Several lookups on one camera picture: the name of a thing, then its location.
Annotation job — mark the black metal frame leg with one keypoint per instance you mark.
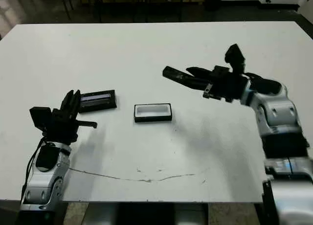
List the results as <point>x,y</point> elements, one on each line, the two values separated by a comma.
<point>66,7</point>

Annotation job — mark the black bar-shaped camera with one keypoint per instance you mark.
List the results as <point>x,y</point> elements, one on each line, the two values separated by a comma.
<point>171,73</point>

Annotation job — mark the black box base white insert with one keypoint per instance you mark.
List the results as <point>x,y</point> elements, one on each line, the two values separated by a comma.
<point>152,111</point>

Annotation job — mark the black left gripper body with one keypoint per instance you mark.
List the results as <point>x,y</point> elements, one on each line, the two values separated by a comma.
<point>62,127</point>

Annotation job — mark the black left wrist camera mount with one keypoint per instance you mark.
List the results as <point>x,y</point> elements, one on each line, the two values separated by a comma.
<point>40,117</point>

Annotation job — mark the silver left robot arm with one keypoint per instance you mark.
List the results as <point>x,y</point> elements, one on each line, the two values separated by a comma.
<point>41,178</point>

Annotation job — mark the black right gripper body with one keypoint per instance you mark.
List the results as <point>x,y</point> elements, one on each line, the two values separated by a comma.
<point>227,88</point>

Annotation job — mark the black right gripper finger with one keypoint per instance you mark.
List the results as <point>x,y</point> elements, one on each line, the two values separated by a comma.
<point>200,73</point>
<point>195,84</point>

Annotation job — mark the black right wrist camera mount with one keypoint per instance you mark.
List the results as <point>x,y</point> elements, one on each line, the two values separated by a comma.
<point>234,55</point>

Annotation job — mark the grey black robot torso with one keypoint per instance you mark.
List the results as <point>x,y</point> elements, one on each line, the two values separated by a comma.
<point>146,215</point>

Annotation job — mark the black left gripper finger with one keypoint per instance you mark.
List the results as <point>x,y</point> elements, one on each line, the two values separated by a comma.
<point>76,102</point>
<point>67,102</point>

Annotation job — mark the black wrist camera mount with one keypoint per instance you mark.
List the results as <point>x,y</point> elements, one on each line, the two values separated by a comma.
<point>40,117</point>
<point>234,55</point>

